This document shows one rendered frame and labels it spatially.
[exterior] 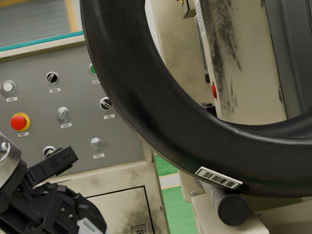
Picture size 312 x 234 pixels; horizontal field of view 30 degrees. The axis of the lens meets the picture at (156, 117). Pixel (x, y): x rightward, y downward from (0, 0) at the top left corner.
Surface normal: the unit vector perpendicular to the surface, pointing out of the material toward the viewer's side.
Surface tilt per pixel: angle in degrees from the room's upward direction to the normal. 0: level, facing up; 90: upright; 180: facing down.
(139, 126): 111
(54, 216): 72
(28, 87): 90
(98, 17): 88
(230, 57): 90
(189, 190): 90
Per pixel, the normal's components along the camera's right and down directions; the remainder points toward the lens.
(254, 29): 0.01, 0.05
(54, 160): 0.74, -0.46
